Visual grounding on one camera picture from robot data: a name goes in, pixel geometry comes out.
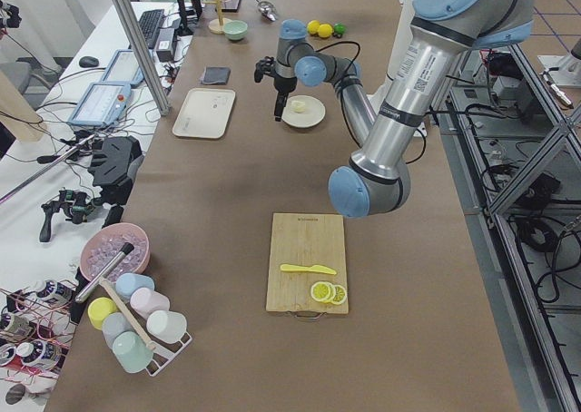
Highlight metal scoop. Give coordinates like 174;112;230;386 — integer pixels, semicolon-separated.
255;0;278;22

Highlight white cup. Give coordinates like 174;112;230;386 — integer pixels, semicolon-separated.
146;310;187;344

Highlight aluminium frame post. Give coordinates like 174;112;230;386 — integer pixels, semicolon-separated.
112;0;170;116

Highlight lemon slices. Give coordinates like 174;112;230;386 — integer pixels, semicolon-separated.
310;281;348;306

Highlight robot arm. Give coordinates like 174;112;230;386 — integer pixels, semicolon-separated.
255;0;534;218

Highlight pink cup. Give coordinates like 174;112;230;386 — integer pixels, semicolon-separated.
130;287;171;319

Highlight white cup rack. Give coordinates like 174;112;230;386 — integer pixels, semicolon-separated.
145;332;193;377

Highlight metal rod black tip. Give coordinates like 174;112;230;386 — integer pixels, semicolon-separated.
74;242;134;303

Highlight cream round plate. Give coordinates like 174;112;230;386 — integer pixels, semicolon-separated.
282;95;326;129

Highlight far blue teach pendant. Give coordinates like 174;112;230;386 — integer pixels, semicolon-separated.
101;49;143;87

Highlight grey cup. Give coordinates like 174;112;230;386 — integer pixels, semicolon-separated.
102;312;133;348

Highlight wooden mug tree stand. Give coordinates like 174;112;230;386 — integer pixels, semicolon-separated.
206;0;231;34

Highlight blue teach pendant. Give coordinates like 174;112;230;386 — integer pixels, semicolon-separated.
101;49;143;87
67;82;132;128

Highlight mint green bowl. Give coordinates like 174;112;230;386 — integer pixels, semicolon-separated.
222;20;249;42

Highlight pink bowl of ice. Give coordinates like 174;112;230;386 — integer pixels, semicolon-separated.
80;222;150;282

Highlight yellow plastic knife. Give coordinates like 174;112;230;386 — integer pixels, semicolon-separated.
280;263;337;276

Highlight near blue teach pendant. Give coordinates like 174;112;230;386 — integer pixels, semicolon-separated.
67;82;132;128

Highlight blue cup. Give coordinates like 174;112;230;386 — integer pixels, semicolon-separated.
115;273;155;302

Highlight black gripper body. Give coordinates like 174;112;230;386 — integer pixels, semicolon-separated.
273;74;297;96

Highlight grey folded cloth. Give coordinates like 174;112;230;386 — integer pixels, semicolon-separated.
200;66;231;85

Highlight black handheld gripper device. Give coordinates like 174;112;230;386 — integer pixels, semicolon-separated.
39;189;103;242

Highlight cream rabbit tray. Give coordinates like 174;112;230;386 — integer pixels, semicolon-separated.
172;88;236;140

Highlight yellow lemon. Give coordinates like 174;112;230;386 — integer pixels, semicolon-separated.
307;20;320;35
317;24;334;39

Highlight white steamed bun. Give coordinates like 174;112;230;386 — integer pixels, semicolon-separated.
290;100;307;113

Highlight black keyboard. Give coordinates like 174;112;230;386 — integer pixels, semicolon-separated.
138;9;164;49

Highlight yellow lemon far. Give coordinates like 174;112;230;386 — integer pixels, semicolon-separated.
307;20;320;35

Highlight mint green cup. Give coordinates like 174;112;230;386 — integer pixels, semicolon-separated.
112;331;153;374

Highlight bamboo cutting board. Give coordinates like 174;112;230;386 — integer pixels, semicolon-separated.
266;212;350;318

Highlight green lime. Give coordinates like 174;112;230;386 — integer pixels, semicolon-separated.
332;23;346;38

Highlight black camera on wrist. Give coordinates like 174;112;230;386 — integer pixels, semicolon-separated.
253;56;276;83

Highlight white camera pillar base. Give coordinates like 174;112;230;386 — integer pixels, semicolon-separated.
368;0;415;113

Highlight yellow cup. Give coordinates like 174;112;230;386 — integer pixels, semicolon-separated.
87;297;119;330

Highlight black computer mouse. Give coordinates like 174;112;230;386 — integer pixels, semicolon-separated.
78;55;100;68

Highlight yellow lemon near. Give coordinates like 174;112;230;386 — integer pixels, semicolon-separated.
317;24;334;39

